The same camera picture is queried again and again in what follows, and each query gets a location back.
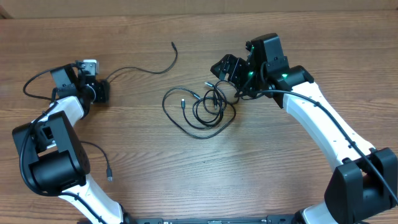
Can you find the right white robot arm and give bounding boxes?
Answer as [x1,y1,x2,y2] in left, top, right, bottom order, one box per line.
[210,33,397,223]

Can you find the black cable small plugs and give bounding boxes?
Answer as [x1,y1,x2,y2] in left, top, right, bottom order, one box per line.
[181,89,229,130]

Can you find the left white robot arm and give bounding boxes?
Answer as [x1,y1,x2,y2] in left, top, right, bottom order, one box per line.
[12,60,134,223]

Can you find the black cable silver plugs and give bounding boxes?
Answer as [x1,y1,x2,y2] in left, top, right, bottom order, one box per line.
[162,80,239,139]

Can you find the black USB cable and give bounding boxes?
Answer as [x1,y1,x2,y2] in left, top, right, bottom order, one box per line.
[80,41,178,182]

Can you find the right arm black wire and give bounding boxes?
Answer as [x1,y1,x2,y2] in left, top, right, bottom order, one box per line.
[234,62,398,206]

